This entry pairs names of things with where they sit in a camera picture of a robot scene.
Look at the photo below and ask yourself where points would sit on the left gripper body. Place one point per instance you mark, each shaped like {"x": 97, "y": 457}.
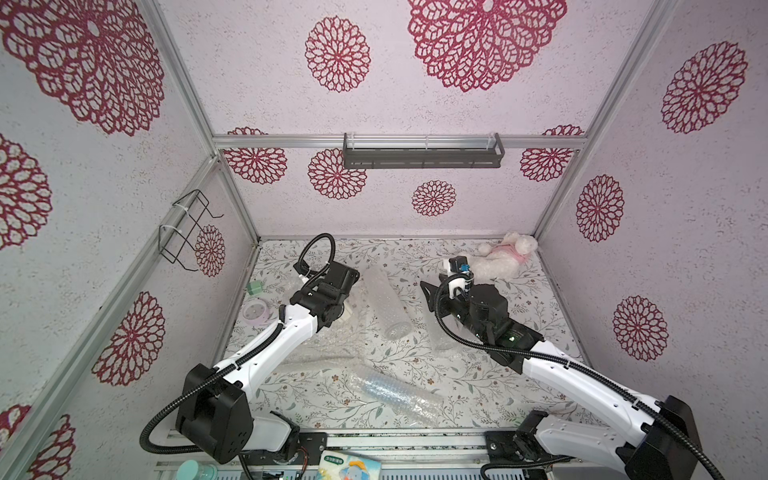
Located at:
{"x": 341, "y": 305}

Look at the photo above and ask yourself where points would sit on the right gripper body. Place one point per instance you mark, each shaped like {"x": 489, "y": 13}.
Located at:
{"x": 433, "y": 293}

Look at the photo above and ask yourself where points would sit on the cream ribbed ceramic vase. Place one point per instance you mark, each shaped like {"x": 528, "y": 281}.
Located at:
{"x": 345, "y": 315}

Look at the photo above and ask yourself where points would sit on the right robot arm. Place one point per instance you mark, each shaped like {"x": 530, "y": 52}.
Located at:
{"x": 641, "y": 437}

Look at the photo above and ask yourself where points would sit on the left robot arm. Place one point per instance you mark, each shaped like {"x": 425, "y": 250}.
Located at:
{"x": 216, "y": 416}

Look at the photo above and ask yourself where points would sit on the bubble wrapped item front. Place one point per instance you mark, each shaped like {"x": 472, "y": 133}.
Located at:
{"x": 414, "y": 402}

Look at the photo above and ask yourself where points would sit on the white pink plush toy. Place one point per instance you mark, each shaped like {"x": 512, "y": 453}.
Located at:
{"x": 502, "y": 261}

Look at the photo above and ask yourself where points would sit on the lilac tape roll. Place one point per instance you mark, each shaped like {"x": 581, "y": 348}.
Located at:
{"x": 255, "y": 312}

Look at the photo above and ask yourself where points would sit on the green cube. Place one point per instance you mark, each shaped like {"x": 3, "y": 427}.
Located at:
{"x": 254, "y": 287}

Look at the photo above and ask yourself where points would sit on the tissue pack with cartoon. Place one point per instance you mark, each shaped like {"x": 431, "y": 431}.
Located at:
{"x": 336, "y": 465}

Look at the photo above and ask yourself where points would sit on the teal bottle cap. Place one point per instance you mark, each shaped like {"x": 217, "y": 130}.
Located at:
{"x": 195, "y": 470}

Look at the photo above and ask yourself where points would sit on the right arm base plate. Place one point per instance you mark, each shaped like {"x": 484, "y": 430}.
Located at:
{"x": 518, "y": 447}

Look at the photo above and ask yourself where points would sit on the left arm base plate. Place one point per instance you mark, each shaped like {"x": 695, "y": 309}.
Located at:
{"x": 301, "y": 448}

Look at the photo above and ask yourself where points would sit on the black wall shelf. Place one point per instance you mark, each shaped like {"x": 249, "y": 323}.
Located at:
{"x": 422, "y": 158}

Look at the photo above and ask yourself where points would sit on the black wire wall rack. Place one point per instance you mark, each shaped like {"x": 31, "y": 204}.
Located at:
{"x": 173, "y": 239}

